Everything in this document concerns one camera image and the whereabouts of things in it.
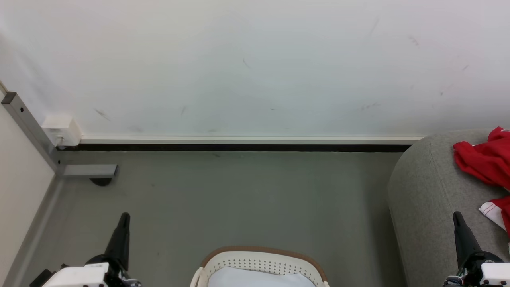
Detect white garment with red trim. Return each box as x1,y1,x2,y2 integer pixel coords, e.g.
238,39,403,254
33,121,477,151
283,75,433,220
478,195,510,238

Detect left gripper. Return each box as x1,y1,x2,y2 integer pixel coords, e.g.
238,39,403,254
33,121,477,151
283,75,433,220
30,212,142,287

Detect grey fabric sofa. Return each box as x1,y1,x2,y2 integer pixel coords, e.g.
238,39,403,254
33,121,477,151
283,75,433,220
387,128,510,287

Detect pale white clothing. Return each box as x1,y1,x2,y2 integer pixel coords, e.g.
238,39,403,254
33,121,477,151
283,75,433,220
207,266,318,287

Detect white wall box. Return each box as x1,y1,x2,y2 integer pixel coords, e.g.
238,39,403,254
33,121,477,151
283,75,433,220
41,115,82,147

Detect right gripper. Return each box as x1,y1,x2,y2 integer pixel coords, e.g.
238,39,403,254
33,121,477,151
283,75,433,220
443,211,510,287

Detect white basket with brown rim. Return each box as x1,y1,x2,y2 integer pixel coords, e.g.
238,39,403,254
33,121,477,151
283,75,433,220
190,246,330,287

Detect grey metal frame post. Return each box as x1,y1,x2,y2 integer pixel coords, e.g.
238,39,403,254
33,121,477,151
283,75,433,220
1,91,118,178

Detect black floor edge strip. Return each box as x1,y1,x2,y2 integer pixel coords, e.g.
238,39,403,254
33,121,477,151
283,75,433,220
57,143,414,153

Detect red fleece garment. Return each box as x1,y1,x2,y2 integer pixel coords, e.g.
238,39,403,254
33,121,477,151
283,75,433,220
453,127,510,190

